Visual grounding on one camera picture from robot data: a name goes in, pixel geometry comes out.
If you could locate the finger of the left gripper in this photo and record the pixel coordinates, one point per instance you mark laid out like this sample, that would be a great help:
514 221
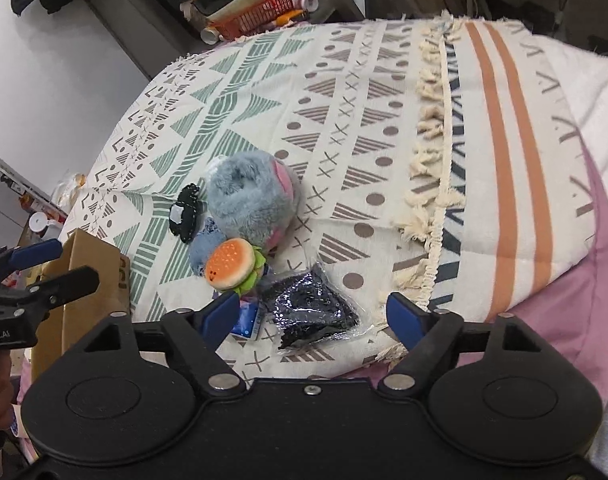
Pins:
21 258
52 293

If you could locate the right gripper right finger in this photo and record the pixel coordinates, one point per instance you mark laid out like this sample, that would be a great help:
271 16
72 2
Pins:
428 337

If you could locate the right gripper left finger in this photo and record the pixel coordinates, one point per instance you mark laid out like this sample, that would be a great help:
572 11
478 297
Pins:
195 336

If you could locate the small blue packet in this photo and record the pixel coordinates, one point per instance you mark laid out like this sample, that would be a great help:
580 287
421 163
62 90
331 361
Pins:
251 316

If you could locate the orange burger plush toy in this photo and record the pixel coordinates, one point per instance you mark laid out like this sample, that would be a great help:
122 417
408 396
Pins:
235 266

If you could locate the blue knitted cloth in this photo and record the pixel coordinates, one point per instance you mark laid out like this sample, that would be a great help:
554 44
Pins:
203 245

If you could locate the black sequin pouch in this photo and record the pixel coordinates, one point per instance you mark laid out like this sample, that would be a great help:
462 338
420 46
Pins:
307 308

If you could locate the brown cardboard box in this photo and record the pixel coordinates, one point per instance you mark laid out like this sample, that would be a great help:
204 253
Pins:
67 324

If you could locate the pink bed sheet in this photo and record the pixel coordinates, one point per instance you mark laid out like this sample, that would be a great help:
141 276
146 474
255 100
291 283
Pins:
571 312

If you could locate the patterned cream bed blanket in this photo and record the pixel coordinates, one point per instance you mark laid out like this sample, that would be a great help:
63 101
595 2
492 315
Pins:
434 157

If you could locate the white fluffy blanket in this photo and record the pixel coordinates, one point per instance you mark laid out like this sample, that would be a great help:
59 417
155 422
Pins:
584 79

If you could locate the red plastic basket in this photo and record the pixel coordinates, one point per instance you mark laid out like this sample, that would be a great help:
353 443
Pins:
251 19

